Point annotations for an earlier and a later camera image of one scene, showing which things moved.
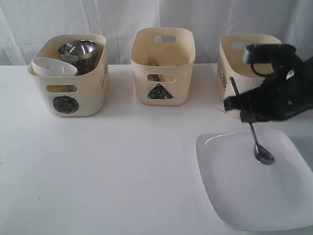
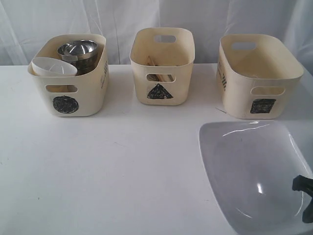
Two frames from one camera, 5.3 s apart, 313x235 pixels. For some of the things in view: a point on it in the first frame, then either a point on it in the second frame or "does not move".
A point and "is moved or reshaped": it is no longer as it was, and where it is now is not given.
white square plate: (249, 195) is moved or reshaped
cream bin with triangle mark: (163, 58) does not move
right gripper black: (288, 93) to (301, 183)
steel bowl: (82, 54) does not move
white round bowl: (48, 66) does not move
